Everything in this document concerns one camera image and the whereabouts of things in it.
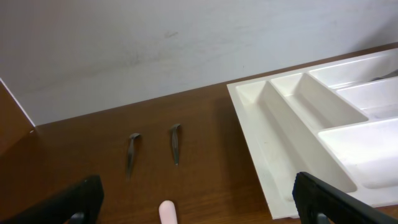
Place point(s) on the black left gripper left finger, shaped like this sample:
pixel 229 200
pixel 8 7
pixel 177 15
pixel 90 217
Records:
pixel 79 203

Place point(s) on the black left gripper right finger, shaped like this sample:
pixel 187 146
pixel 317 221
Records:
pixel 319 202

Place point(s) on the white plastic cutlery tray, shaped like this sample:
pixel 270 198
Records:
pixel 329 120

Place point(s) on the small steel teaspoon left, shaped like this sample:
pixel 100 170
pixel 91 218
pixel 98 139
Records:
pixel 130 154

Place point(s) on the small steel teaspoon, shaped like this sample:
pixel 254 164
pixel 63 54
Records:
pixel 130 154
pixel 174 138

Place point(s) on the pink white plastic knife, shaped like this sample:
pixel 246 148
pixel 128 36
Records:
pixel 167 212

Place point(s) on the small steel teaspoon right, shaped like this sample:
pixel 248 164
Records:
pixel 174 138

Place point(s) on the steel fork in tray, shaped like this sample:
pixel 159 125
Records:
pixel 389 75

